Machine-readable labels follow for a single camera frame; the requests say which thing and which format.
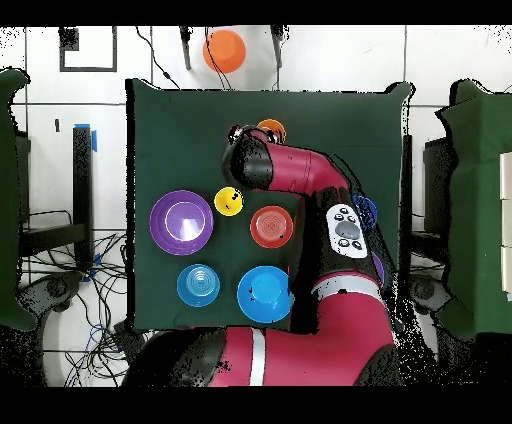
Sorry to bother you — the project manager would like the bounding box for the large light blue bowl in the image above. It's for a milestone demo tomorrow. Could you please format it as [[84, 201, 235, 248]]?
[[236, 265, 295, 324]]

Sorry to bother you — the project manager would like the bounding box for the purple plastic bowl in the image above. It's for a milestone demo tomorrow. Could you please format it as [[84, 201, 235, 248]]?
[[369, 250, 386, 289], [148, 189, 215, 257]]

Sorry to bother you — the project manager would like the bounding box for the blue tape strip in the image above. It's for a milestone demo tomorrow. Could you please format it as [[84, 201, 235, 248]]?
[[74, 123, 98, 153]]

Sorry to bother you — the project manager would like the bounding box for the green cloth covered table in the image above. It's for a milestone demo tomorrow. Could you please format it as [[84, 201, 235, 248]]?
[[434, 78, 512, 341], [0, 66, 39, 332]]

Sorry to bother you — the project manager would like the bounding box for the black square floor frame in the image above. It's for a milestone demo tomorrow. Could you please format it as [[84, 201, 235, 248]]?
[[58, 26, 118, 73]]

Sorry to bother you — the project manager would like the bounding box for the tangle of floor cables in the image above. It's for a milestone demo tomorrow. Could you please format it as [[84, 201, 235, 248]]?
[[23, 209, 133, 387]]

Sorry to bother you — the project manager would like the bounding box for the small light blue bowl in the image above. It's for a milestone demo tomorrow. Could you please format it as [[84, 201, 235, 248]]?
[[176, 263, 222, 309]]

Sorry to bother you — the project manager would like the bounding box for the white box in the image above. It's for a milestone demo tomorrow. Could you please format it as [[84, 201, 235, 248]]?
[[501, 245, 512, 296]]

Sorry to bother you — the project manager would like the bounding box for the black metal post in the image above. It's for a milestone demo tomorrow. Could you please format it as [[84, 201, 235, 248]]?
[[401, 134, 414, 277]]

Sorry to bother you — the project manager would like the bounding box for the dark green tablecloth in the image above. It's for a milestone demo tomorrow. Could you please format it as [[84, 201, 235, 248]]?
[[124, 77, 415, 335]]

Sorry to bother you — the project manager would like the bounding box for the black tripod leg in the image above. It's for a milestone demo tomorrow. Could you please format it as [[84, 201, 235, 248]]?
[[270, 25, 290, 69], [178, 26, 193, 72]]

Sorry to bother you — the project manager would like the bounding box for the black cable with connector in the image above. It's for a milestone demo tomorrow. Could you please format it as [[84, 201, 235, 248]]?
[[134, 26, 182, 90]]

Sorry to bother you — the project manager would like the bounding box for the black power adapter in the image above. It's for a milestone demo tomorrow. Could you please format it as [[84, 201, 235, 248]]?
[[112, 320, 141, 345]]

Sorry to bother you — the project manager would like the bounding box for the orange round object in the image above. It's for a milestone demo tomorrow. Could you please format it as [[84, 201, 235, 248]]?
[[202, 28, 248, 75]]

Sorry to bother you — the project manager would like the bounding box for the dark blue plastic bowl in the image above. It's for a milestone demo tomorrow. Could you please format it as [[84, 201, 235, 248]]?
[[351, 194, 379, 233]]

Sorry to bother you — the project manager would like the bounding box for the black metal stand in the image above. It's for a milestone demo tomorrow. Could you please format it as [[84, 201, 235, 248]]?
[[19, 126, 95, 272]]

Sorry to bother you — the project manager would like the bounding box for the black grey chair base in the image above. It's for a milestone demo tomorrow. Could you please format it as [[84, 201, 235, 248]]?
[[17, 270, 86, 321]]

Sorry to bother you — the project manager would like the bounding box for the yellow plastic cup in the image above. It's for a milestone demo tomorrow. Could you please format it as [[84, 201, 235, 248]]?
[[212, 186, 245, 218]]

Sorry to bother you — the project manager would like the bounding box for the orange plastic cup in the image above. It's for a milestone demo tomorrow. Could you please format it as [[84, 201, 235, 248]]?
[[255, 118, 288, 145]]

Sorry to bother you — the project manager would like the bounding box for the orange-red plastic bowl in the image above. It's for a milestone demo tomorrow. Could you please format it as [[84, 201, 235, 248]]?
[[249, 205, 294, 250]]

